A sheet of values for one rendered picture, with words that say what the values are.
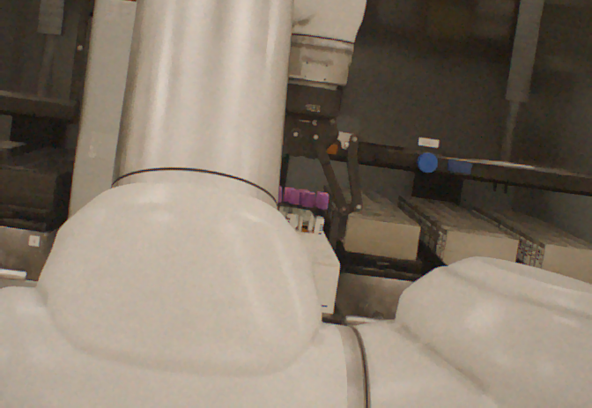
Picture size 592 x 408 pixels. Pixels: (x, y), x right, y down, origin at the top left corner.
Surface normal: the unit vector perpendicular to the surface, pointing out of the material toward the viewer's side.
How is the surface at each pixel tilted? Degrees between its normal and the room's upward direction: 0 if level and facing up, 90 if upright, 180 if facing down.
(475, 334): 58
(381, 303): 90
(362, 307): 90
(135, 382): 52
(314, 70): 90
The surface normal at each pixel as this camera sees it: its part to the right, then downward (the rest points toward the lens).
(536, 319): 0.03, -0.53
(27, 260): 0.04, 0.09
